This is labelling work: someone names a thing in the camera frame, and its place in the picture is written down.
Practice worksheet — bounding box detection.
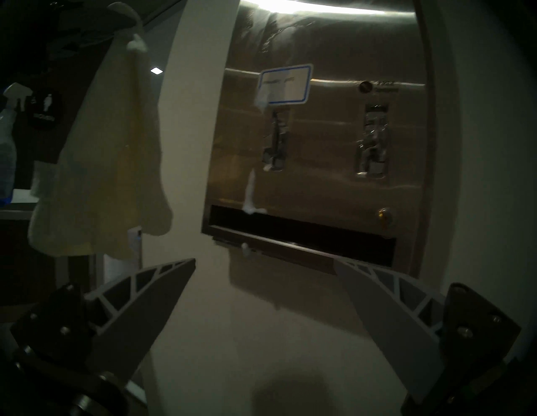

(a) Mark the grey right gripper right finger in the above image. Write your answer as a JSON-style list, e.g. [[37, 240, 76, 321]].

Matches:
[[334, 257, 522, 403]]

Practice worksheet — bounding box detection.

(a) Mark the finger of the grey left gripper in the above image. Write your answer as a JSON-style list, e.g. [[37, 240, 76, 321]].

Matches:
[[107, 2, 144, 32]]

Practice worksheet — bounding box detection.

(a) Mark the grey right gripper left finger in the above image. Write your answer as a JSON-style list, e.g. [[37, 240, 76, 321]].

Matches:
[[10, 258, 196, 386]]

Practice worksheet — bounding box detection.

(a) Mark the white cloth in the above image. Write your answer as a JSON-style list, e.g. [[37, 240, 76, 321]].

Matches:
[[27, 33, 174, 257]]

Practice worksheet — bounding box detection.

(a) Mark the white foam streak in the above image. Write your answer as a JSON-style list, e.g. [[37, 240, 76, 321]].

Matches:
[[241, 169, 268, 257]]

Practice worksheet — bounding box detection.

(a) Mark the white table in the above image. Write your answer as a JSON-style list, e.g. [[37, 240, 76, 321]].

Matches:
[[0, 189, 40, 219]]

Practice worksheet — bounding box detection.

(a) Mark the white label with blue border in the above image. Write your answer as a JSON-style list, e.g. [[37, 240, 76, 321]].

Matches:
[[253, 64, 314, 106]]

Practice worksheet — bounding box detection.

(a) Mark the steel dispenser lever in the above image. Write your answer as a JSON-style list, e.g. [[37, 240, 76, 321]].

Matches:
[[262, 107, 290, 172], [356, 104, 389, 179]]

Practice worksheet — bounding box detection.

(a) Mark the spray bottle with blue liquid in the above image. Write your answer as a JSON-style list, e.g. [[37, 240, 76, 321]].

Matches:
[[0, 82, 32, 207]]

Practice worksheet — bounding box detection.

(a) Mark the stainless steel wall dispenser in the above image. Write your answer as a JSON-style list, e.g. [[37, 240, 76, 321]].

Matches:
[[201, 0, 440, 278]]

